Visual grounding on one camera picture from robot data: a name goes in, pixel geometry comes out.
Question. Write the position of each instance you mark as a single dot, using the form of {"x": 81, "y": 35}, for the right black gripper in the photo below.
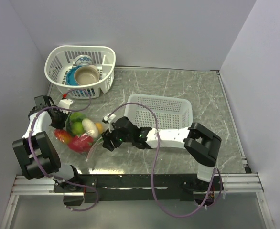
{"x": 107, "y": 137}

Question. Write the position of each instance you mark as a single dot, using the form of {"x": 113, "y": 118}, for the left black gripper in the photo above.
{"x": 61, "y": 125}

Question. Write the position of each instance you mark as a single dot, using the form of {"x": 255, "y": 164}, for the white fake radish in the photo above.
{"x": 90, "y": 128}

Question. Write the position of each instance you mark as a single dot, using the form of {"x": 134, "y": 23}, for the clear zip top bag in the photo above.
{"x": 97, "y": 141}

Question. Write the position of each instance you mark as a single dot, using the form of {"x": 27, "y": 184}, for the red fake dragon fruit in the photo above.
{"x": 81, "y": 143}

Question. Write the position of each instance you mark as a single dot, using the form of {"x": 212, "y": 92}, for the white perforated tray basket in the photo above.
{"x": 171, "y": 113}

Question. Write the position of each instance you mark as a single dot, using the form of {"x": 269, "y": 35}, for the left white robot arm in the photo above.
{"x": 35, "y": 146}

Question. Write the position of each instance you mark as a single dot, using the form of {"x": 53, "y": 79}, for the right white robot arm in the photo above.
{"x": 202, "y": 144}

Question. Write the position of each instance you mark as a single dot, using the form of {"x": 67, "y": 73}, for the red orange fake fruit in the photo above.
{"x": 63, "y": 136}

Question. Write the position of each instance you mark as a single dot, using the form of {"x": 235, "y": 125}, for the green fake apple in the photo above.
{"x": 77, "y": 128}

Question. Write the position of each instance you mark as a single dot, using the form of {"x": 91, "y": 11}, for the blue plate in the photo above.
{"x": 70, "y": 78}

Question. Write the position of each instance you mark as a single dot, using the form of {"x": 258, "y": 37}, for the beige bowl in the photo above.
{"x": 86, "y": 75}

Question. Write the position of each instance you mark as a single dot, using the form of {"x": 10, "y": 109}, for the white slotted dish basket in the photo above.
{"x": 61, "y": 60}

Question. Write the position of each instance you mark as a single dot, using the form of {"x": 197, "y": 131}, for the blue white porcelain bowl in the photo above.
{"x": 83, "y": 60}

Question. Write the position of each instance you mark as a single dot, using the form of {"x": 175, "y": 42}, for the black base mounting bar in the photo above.
{"x": 131, "y": 187}

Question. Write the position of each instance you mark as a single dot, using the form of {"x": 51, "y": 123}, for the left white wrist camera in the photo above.
{"x": 65, "y": 102}

